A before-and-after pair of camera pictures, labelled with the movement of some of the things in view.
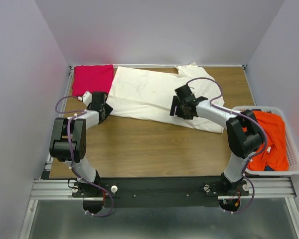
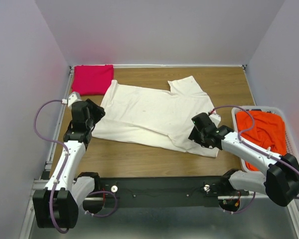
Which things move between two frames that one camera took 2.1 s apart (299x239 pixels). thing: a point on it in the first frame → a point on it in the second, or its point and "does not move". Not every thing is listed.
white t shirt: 148,92 → 152,112
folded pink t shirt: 95,78 does not move
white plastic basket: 295,163 does not move
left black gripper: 106,109 → 95,112
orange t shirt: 275,156 does not move
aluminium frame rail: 50,189 does not move
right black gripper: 176,105 → 196,134
